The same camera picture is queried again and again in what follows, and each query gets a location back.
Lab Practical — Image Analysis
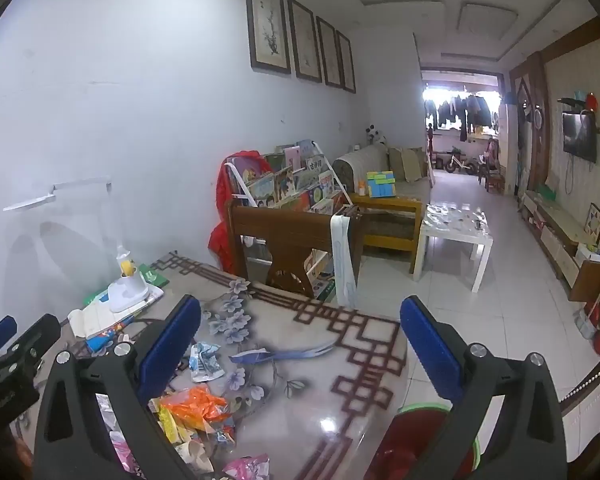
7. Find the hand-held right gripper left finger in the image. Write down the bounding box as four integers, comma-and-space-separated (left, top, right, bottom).
32, 294, 216, 480

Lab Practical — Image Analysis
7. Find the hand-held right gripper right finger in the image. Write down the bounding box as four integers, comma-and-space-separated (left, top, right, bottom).
399, 296, 568, 480

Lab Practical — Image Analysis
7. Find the blue white wrapper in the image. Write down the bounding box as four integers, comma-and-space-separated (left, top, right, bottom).
187, 341, 226, 385

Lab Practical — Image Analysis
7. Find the orange plastic wrapper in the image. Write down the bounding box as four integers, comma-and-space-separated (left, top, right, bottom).
157, 385, 231, 423

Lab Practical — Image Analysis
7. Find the red bin with green rim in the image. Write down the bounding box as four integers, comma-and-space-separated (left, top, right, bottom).
377, 401, 482, 480

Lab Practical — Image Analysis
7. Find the beige paper scrap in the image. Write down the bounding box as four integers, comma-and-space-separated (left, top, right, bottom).
172, 437, 216, 473

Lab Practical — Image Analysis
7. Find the pink white plastic wrapper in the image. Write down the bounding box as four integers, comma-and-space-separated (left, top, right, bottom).
96, 392, 146, 480

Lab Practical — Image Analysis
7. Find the blue printed book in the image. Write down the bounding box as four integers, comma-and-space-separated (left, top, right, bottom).
84, 320, 141, 356

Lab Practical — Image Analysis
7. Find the white desk lamp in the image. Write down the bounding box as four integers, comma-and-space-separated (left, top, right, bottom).
2, 176, 151, 313

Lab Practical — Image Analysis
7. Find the green packet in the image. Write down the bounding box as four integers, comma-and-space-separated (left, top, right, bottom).
137, 260, 171, 288

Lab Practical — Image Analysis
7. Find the white coffee table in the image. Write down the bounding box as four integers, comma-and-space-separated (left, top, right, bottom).
412, 202, 495, 295

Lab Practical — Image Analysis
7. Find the yellow wooden side table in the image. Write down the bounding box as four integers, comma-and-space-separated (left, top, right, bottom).
350, 191, 426, 261

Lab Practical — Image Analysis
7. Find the brown wooden chair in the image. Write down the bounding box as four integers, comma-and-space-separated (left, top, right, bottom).
228, 200, 366, 306

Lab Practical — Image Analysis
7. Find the red bag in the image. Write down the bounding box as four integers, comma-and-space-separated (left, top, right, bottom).
207, 149, 261, 271

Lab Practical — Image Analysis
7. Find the wooden television cabinet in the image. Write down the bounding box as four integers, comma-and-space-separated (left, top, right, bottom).
517, 187, 600, 303

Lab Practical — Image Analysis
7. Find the blue yellow toy box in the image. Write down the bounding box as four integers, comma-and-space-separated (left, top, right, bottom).
366, 170, 398, 200

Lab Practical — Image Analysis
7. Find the white book rack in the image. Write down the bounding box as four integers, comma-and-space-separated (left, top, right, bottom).
225, 141, 351, 301

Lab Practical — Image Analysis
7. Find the balance bike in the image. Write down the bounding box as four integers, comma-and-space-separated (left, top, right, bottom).
442, 146, 481, 175

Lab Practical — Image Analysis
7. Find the colourful framed picture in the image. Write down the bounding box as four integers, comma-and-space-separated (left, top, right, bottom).
584, 202, 600, 246

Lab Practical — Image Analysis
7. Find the row of hanging clothes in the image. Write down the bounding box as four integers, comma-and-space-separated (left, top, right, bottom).
422, 91, 501, 143

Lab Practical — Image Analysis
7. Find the square ceiling light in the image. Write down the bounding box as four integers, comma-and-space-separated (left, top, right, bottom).
457, 2, 518, 41

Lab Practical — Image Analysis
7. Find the pearl bead string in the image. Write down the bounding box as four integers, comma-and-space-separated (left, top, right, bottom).
560, 360, 600, 403

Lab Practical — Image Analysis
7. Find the wall television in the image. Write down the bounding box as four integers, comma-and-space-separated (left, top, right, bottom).
561, 110, 598, 163

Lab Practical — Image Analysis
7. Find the small wall shelf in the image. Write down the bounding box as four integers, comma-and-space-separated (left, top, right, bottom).
557, 91, 598, 111

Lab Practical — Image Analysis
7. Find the dark framed wall picture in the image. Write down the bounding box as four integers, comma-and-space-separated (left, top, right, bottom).
335, 30, 357, 95
244, 0, 292, 76
315, 15, 345, 89
286, 0, 323, 83

